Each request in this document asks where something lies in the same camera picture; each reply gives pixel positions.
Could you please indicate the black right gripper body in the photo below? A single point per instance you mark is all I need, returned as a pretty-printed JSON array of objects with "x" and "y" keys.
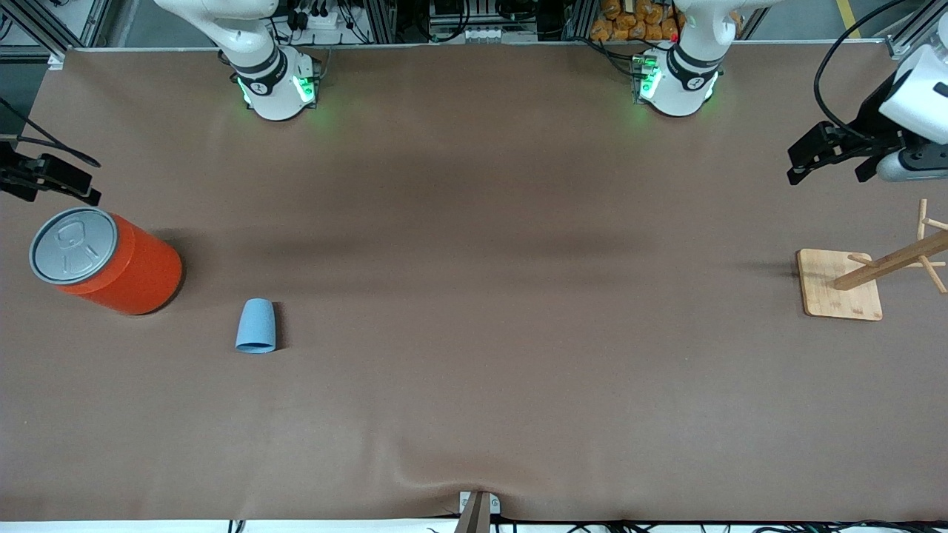
[{"x": 16, "y": 176}]

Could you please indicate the long white socket strip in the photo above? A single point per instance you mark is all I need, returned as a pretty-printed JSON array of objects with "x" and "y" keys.
[{"x": 481, "y": 34}]

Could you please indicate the wooden cup rack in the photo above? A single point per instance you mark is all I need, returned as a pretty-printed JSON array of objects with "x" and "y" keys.
[{"x": 837, "y": 292}]

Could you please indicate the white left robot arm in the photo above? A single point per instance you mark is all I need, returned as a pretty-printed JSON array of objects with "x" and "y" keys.
[{"x": 689, "y": 66}]

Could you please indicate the aluminium frame profile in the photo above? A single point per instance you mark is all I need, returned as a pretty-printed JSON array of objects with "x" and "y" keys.
[
  {"x": 41, "y": 33},
  {"x": 915, "y": 33}
]

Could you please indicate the light blue plastic cup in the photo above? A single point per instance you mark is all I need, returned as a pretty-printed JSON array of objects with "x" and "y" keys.
[{"x": 255, "y": 326}]

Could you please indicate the brown table cover mat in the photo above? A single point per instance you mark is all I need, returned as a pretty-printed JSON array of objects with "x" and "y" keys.
[{"x": 474, "y": 407}]

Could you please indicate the white power strip with plugs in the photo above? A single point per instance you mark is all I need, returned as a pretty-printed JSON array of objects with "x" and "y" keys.
[{"x": 326, "y": 18}]

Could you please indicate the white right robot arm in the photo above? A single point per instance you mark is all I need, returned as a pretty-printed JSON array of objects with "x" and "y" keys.
[{"x": 259, "y": 44}]

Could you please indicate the orange can with grey lid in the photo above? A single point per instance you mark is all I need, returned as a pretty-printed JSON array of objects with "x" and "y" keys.
[{"x": 126, "y": 266}]

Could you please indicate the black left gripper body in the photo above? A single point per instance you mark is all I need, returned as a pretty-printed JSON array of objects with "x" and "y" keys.
[{"x": 872, "y": 120}]

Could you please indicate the grey metal clamp bracket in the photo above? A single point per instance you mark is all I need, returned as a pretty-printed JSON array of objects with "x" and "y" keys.
[{"x": 475, "y": 514}]

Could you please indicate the orange snack bag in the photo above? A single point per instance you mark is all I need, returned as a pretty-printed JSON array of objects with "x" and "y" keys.
[{"x": 629, "y": 18}]

